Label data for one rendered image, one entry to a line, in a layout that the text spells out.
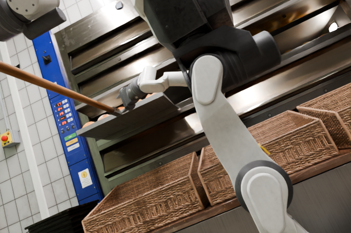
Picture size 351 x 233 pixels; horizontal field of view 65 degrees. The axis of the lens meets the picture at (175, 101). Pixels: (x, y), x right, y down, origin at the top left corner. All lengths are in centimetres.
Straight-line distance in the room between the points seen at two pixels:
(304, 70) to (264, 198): 120
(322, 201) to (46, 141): 173
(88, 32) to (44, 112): 66
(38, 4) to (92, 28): 157
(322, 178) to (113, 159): 124
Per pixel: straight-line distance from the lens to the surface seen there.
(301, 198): 119
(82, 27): 225
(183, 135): 173
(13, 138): 227
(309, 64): 185
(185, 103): 177
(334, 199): 121
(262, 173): 74
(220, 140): 78
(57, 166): 211
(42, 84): 103
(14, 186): 233
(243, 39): 84
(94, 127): 164
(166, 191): 127
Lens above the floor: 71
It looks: 16 degrees up
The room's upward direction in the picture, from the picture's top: 23 degrees counter-clockwise
